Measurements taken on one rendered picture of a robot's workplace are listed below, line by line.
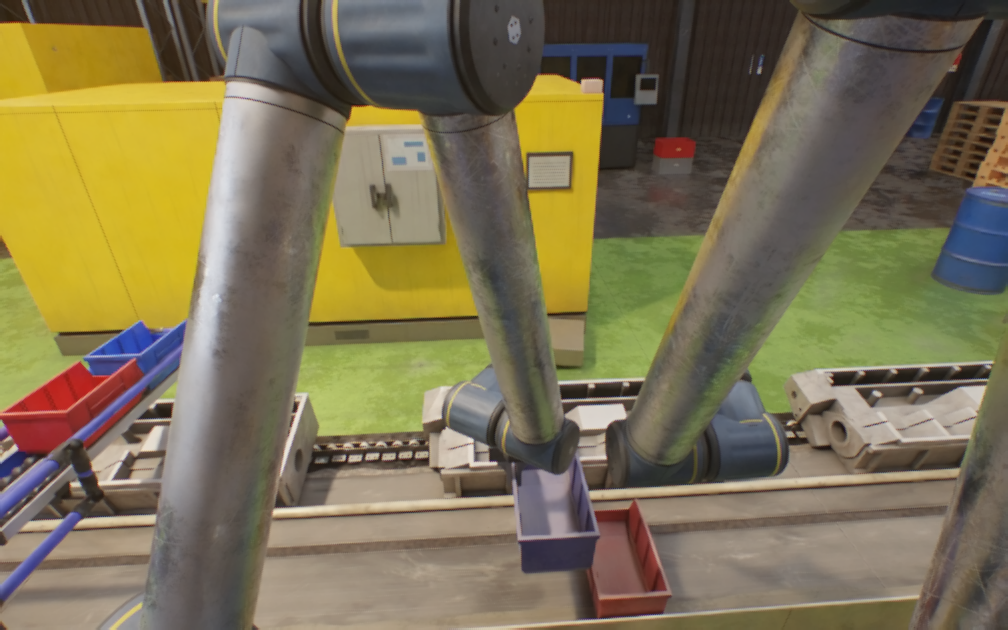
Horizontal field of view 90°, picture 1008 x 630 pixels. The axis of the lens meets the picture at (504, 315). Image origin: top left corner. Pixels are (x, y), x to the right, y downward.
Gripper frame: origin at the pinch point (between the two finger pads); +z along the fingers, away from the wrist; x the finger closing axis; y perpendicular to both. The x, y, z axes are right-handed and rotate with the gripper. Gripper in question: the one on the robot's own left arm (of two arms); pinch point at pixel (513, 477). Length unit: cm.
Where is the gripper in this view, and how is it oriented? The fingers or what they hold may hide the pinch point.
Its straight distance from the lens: 141.1
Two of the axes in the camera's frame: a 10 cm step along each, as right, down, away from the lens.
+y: -0.6, -4.8, 8.8
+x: -10.0, 0.4, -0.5
